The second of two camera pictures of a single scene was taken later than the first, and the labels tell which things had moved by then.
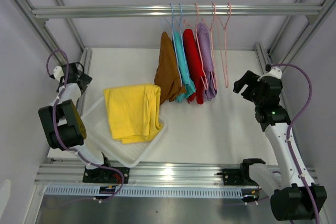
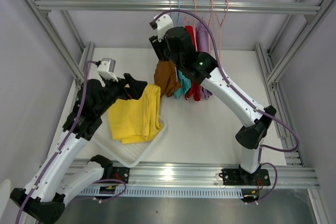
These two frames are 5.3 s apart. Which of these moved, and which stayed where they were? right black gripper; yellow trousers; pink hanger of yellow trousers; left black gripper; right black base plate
Moved: left black gripper; right black gripper; pink hanger of yellow trousers
Stayed: right black base plate; yellow trousers
